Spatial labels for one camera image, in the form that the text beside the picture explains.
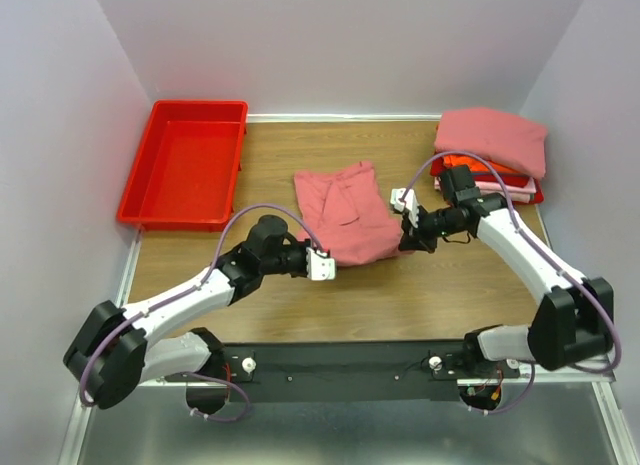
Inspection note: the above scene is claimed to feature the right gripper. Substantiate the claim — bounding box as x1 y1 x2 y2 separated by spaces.
397 202 464 253

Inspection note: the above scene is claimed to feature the pink t-shirt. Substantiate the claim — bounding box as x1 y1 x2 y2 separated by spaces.
293 161 402 267

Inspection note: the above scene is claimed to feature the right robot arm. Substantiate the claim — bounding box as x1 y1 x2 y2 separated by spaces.
390 166 621 377

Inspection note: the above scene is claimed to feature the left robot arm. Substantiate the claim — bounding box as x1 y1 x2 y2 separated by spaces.
63 215 335 409

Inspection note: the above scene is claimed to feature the folded pink shirt on stack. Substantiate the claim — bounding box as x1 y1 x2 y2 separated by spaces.
434 107 548 179

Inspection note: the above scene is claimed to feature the folded red shirt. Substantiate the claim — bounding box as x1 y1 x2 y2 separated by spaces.
430 157 530 186
506 178 544 205

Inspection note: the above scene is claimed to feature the folded orange shirt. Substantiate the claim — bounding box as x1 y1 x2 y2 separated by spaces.
443 154 523 175

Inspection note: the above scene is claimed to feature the folded light pink shirt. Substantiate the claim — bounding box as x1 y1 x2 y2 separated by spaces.
433 177 539 204

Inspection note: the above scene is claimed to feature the folded bottom red shirt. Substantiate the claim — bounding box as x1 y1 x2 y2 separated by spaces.
506 178 544 205

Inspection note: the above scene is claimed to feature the red plastic bin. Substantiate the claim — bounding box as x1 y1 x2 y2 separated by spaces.
116 100 248 232

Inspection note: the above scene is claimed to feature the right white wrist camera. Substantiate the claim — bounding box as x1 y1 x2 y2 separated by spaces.
389 188 424 229

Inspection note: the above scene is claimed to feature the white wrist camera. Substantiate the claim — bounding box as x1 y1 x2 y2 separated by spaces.
389 188 424 229
306 247 336 281

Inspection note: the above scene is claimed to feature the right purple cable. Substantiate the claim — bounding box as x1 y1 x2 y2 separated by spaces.
402 149 624 416

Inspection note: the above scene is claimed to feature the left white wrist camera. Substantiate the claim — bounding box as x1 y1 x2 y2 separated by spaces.
306 247 336 281

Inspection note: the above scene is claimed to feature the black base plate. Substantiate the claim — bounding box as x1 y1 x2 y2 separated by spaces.
195 340 520 404

